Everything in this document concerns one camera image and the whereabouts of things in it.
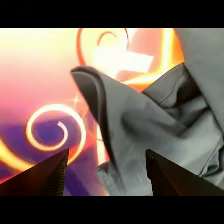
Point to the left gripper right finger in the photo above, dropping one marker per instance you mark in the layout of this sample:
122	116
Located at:
176	181

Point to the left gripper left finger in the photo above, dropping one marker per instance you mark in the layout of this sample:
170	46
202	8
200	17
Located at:
40	178

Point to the blue-grey garment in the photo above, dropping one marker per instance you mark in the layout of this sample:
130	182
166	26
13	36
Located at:
150	126

